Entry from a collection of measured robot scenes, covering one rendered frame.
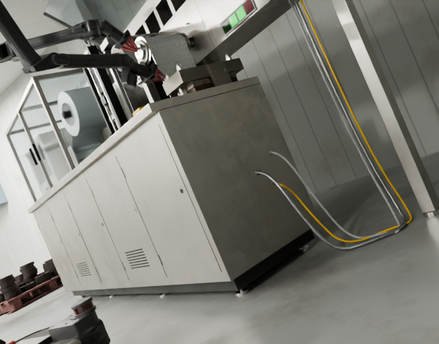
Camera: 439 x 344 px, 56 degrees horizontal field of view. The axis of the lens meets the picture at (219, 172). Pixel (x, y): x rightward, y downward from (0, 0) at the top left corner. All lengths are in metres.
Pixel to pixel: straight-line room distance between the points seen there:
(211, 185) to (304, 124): 2.31
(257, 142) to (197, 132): 0.33
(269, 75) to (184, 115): 2.35
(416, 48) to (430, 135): 0.69
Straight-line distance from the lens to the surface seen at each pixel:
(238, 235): 1.80
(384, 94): 1.92
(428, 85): 3.68
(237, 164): 1.88
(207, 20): 2.31
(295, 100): 3.98
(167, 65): 2.19
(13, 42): 1.73
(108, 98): 2.38
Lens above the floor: 0.52
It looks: level
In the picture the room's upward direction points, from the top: 23 degrees counter-clockwise
